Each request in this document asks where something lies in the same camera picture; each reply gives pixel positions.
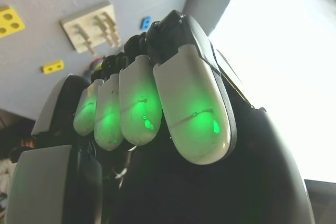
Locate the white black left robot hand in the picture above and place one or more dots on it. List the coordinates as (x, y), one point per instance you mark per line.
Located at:
(194, 171)

